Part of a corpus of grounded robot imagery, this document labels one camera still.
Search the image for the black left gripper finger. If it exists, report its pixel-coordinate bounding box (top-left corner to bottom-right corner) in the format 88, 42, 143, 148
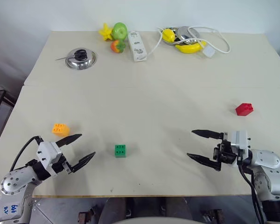
55, 133, 83, 148
71, 151, 97, 174

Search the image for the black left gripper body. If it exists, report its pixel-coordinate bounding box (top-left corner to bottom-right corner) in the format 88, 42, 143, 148
51, 153, 74, 175

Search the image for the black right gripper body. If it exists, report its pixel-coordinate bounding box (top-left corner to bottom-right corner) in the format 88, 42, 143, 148
213, 132, 239, 168

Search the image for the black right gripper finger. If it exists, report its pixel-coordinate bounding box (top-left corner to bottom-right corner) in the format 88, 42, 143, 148
186, 153, 222, 172
191, 129, 224, 141

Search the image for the orange toy brick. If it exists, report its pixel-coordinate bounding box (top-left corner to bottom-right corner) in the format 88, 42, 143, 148
51, 123, 71, 137

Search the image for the green toy brick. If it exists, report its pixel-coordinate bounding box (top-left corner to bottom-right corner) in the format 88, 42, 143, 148
114, 144, 127, 159

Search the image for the red toy brick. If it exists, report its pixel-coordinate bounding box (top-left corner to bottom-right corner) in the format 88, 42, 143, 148
235, 102, 255, 117

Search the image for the white tag with blue writing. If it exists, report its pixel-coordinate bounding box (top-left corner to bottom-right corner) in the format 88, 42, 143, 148
0, 197, 23, 222

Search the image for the steel pot lid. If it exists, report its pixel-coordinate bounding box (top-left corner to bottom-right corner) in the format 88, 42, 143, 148
65, 48, 99, 70

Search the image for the white power plug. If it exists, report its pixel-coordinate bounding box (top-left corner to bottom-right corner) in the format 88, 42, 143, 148
203, 45, 217, 58

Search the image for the black clip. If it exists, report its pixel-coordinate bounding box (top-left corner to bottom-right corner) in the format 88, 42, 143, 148
74, 49, 87, 61

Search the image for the yellow toy banana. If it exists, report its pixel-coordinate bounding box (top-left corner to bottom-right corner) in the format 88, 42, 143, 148
175, 41, 207, 55

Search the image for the red toy strawberry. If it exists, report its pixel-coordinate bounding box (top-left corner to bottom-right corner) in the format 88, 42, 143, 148
110, 39, 127, 54

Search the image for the yellow toy lemon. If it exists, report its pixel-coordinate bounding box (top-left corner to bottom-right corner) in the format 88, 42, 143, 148
161, 28, 176, 43

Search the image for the yellow toy starfruit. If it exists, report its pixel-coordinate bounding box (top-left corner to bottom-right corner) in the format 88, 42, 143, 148
98, 22, 114, 42

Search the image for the white power strip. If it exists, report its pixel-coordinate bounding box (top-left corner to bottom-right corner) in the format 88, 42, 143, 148
127, 30, 147, 63

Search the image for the green toy apple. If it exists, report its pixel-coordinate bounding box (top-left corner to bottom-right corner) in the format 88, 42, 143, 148
112, 22, 128, 40

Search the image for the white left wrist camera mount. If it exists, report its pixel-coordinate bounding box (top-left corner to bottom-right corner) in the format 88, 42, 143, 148
36, 140, 63, 177

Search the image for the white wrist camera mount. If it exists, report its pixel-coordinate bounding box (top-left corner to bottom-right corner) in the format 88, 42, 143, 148
224, 130, 251, 161
36, 140, 63, 177

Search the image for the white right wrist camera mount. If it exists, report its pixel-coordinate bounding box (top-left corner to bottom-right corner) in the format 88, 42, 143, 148
224, 130, 251, 161

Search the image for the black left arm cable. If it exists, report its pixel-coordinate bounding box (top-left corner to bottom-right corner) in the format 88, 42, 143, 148
9, 135, 43, 172

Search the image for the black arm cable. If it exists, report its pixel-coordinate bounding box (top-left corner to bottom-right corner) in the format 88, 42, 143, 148
237, 160, 265, 224
9, 135, 43, 172

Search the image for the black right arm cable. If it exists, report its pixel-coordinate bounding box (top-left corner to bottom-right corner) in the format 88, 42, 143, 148
237, 160, 265, 224

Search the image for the dark metal bracket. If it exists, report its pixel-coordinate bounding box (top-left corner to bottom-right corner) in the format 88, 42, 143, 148
77, 204, 99, 224

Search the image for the white power strip cable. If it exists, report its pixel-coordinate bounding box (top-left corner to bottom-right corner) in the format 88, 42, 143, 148
146, 25, 231, 57

